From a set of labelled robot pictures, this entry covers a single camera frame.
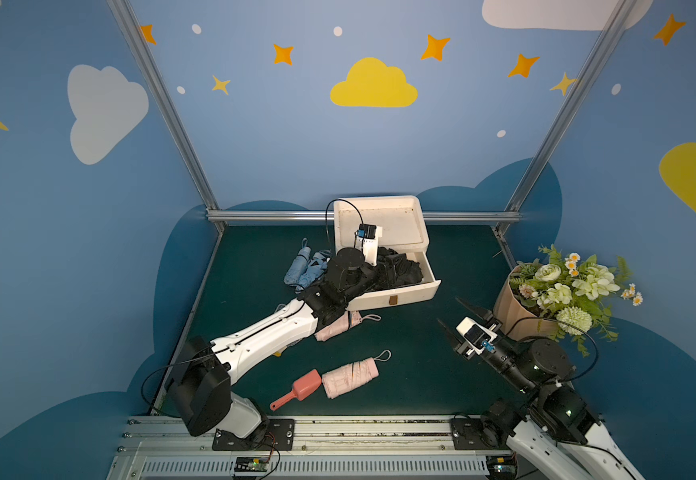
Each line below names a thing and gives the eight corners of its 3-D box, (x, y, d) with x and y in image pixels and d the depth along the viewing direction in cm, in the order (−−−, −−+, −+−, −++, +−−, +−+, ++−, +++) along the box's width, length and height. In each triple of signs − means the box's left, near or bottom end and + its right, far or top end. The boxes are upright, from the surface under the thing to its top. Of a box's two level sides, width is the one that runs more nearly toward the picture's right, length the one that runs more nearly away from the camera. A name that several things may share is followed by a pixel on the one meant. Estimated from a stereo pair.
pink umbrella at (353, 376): (327, 400, 81) (327, 396, 78) (321, 380, 84) (320, 376, 81) (395, 371, 86) (397, 366, 83) (387, 354, 89) (388, 349, 86)
